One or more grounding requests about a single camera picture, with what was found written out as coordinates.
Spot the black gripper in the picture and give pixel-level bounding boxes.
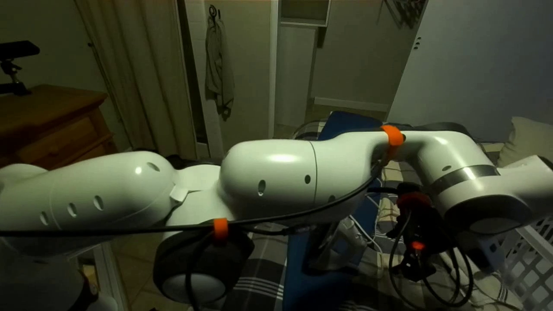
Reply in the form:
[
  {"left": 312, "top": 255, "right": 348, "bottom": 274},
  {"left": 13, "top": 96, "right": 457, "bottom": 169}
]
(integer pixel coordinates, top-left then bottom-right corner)
[{"left": 395, "top": 191, "right": 446, "bottom": 281}]

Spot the wooden dresser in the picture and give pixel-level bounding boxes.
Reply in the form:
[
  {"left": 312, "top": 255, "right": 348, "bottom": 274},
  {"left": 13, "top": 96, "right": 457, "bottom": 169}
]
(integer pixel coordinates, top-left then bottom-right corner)
[{"left": 0, "top": 84, "right": 118, "bottom": 171}]

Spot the white room door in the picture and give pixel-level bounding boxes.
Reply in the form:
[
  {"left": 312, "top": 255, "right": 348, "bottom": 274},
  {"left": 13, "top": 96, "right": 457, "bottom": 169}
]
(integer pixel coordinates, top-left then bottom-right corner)
[{"left": 184, "top": 0, "right": 281, "bottom": 162}]

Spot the green lit robot stand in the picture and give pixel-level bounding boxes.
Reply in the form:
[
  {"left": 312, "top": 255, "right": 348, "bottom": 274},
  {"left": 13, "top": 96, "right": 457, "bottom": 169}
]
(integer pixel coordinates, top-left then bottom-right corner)
[{"left": 80, "top": 240, "right": 128, "bottom": 311}]

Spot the white closet door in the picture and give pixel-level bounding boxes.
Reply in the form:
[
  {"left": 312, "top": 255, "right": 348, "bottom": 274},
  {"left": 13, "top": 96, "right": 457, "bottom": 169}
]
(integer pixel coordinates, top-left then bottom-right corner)
[{"left": 386, "top": 0, "right": 553, "bottom": 145}]

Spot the blue ironing board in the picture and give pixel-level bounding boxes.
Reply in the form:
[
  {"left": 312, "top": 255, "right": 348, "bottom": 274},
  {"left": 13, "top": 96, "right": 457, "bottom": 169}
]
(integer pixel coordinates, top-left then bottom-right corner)
[{"left": 282, "top": 110, "right": 388, "bottom": 311}]

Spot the beige curtain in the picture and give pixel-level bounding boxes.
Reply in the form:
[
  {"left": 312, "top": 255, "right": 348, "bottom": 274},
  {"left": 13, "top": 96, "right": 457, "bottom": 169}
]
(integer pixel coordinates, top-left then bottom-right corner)
[{"left": 75, "top": 0, "right": 198, "bottom": 160}]

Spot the dark wall hanging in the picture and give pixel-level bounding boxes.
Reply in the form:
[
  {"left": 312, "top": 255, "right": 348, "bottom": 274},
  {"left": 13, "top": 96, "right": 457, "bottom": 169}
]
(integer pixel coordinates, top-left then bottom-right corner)
[{"left": 382, "top": 0, "right": 429, "bottom": 29}]

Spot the plaid bed comforter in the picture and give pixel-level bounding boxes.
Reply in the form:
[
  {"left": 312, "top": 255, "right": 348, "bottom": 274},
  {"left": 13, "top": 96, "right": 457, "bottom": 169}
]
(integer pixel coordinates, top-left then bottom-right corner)
[{"left": 222, "top": 119, "right": 553, "bottom": 311}]

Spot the white laundry basket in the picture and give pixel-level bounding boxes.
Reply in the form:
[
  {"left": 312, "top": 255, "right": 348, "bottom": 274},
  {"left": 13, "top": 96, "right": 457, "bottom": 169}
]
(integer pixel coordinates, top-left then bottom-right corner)
[{"left": 478, "top": 221, "right": 553, "bottom": 311}]

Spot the cream pillow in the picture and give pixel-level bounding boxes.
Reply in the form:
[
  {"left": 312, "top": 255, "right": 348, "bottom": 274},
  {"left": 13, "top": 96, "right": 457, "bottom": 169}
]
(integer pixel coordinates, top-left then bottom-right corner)
[{"left": 498, "top": 115, "right": 553, "bottom": 169}]

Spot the black camera on stand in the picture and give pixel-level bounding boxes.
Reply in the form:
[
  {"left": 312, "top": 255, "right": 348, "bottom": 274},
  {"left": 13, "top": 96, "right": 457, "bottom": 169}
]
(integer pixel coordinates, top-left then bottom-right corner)
[{"left": 0, "top": 39, "right": 42, "bottom": 96}]

